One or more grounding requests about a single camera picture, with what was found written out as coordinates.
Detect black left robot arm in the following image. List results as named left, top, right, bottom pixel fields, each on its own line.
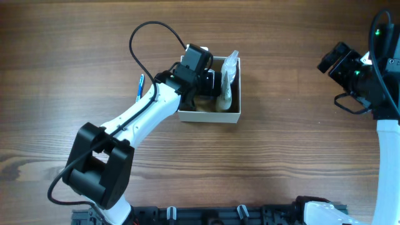
left=61, top=44, right=221, bottom=224

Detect white tube with gold cap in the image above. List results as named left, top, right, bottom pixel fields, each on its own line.
left=216, top=76, right=233, bottom=112

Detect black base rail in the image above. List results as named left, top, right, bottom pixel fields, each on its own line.
left=71, top=204, right=349, bottom=225

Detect blue spray bottle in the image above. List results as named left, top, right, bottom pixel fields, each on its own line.
left=221, top=50, right=239, bottom=84

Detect blue toothbrush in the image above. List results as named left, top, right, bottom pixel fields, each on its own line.
left=136, top=74, right=145, bottom=102

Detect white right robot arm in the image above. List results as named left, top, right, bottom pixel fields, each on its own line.
left=317, top=22, right=399, bottom=224

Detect white cardboard box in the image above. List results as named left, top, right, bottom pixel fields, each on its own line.
left=177, top=57, right=241, bottom=124

